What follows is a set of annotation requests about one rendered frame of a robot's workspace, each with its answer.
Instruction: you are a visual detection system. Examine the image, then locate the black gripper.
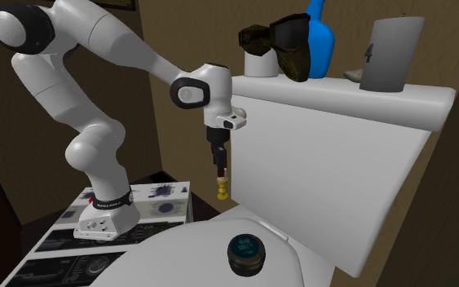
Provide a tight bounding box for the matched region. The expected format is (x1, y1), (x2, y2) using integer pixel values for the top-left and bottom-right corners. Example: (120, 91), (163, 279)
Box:
(206, 126), (231, 179)

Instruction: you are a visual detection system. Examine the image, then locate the yellow chess pawn figure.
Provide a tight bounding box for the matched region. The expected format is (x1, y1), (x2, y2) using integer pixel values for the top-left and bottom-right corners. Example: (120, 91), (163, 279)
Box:
(216, 176), (230, 201)

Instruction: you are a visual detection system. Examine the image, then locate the patterned robot stand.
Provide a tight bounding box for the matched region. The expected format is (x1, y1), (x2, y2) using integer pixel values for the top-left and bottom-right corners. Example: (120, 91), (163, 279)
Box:
(0, 181), (194, 287)

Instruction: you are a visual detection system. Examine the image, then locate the white toilet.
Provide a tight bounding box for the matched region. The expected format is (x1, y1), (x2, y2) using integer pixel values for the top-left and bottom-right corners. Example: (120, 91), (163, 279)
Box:
(90, 73), (457, 287)

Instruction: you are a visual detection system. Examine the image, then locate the dark round tin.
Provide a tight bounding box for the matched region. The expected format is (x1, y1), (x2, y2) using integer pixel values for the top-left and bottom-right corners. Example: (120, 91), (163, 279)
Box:
(226, 232), (267, 278)

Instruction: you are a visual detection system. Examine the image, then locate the white cylinder cup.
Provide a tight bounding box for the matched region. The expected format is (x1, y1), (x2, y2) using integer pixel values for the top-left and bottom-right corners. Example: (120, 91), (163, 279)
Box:
(243, 47), (280, 78)

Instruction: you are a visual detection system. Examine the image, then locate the blue bottle vase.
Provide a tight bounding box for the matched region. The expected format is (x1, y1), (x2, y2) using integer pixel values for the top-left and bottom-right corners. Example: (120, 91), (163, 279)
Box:
(305, 0), (336, 80)

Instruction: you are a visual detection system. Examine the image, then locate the small grey stone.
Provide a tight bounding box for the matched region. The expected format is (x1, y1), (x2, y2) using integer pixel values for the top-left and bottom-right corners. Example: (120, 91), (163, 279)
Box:
(342, 68), (364, 84)

